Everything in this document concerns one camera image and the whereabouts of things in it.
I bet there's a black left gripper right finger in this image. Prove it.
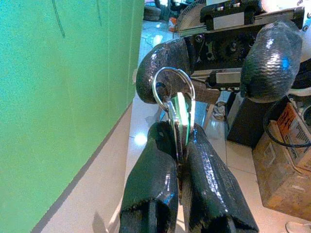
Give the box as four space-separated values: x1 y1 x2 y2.
180 123 260 233

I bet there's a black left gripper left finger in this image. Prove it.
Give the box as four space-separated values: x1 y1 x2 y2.
118 121 180 233

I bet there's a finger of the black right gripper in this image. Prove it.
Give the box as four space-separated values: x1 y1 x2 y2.
135 38 196 105
240 20 303 103

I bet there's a key bunch with green tag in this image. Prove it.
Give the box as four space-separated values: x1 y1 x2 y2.
152 67 196 166

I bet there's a white fan grille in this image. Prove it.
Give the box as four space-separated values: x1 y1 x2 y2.
176 0 210 32

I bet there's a black box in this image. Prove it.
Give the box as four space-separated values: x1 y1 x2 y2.
227 92 275 149

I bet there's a black tyre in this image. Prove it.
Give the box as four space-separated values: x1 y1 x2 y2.
143 6 162 21

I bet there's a printed cardboard box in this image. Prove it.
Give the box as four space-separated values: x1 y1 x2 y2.
252 101 311 215

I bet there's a pale round object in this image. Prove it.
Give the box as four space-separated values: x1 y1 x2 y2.
285 220 311 233

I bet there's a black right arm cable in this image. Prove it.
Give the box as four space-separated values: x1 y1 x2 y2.
263 96 311 148

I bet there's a green wall board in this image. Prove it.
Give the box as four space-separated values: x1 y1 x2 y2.
0 0 145 233

